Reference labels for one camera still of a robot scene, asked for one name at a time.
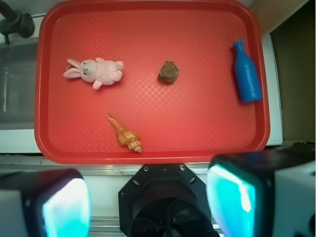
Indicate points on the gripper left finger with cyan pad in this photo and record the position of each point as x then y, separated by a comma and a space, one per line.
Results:
53, 203

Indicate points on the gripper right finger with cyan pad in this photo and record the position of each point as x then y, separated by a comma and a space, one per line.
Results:
263, 194

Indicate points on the pink plush bunny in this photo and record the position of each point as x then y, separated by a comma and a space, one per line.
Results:
97, 71

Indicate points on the orange spiral seashell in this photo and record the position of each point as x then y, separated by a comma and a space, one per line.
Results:
126, 137

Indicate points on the blue plastic bottle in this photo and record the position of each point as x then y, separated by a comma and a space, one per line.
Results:
246, 75

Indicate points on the red plastic tray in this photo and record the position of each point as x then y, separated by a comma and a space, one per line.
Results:
199, 115

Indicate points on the stainless steel sink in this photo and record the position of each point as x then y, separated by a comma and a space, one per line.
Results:
17, 85

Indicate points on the brown rock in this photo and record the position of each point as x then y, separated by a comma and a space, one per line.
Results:
169, 72

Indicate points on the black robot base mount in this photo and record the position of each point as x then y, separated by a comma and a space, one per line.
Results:
165, 200

